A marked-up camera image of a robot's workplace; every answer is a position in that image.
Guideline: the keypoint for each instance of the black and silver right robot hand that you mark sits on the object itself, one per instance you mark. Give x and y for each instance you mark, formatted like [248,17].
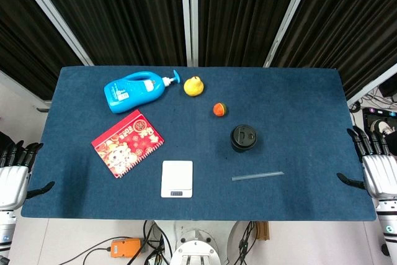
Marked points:
[380,175]

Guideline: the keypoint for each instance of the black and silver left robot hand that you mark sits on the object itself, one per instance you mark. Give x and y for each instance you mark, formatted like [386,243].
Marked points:
[14,181]

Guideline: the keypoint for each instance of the clear plastic straw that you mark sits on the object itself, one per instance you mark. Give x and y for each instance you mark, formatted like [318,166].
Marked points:
[257,176]

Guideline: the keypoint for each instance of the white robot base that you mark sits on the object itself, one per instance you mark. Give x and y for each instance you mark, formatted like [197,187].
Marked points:
[197,248]

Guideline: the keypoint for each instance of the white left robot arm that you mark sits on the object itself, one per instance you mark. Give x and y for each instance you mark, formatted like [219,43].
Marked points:
[6,231]

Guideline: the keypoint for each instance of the black lidded cup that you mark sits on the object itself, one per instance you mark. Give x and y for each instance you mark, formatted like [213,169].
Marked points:
[243,138]

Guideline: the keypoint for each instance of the white and black shoe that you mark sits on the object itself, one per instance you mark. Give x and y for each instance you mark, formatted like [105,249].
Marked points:
[382,127]

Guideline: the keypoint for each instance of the red patterned packet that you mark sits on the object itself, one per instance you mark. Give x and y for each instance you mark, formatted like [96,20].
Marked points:
[127,144]

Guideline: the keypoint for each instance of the blue table cloth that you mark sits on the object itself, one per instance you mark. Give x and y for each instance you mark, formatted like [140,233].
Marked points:
[279,97]

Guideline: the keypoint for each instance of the wooden block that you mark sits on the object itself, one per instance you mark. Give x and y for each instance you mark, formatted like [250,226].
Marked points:
[263,231]

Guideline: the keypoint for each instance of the black pleated curtain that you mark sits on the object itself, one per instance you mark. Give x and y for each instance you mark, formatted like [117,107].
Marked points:
[350,23]
[118,13]
[242,13]
[21,44]

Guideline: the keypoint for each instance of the blue pump detergent bottle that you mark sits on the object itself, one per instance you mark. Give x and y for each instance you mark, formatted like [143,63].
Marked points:
[130,94]

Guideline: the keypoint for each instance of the white kitchen scale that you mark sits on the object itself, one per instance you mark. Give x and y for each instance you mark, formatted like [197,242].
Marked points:
[176,176]

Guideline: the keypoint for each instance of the orange and green fruit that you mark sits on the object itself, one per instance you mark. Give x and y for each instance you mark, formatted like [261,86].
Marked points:
[219,110]

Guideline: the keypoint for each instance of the yellow pear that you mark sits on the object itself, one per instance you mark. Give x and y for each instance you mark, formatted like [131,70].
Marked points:
[193,87]

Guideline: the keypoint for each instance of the grey slanted frame post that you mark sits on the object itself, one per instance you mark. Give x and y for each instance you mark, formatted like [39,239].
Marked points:
[290,16]
[52,13]

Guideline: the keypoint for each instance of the grey centre frame post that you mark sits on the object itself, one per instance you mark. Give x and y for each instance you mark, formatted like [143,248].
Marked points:
[190,16]

